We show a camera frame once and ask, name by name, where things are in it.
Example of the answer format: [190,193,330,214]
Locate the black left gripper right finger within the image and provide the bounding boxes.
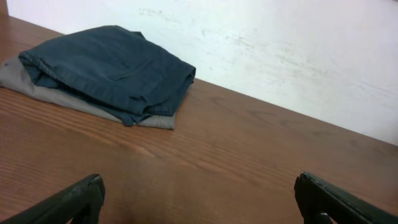
[294,172,397,224]

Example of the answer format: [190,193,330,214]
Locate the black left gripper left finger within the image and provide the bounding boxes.
[1,174,105,224]

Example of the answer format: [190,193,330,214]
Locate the folded navy blue shorts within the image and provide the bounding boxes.
[18,26,196,126]

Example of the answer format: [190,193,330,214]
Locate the folded grey shorts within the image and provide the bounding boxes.
[1,57,175,129]

